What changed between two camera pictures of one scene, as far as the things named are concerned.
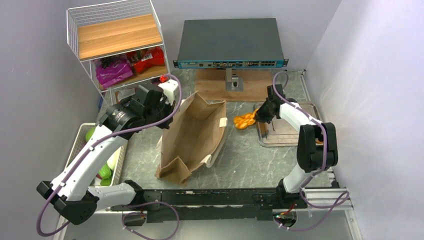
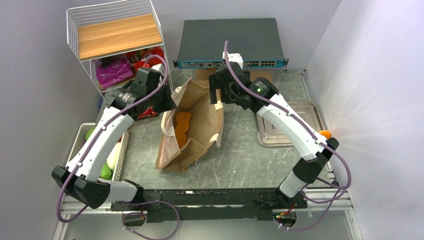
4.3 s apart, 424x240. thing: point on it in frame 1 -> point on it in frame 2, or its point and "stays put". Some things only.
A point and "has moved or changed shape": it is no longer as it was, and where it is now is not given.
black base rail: (172, 205) stays put
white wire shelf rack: (119, 44) stays put
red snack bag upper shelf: (147, 58) stays put
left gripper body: (165, 107) -> (161, 102)
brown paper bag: (194, 132) has moved or changed shape
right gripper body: (264, 112) -> (227, 96)
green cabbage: (89, 133) stays put
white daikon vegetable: (112, 159) stays put
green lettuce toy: (105, 173) stays put
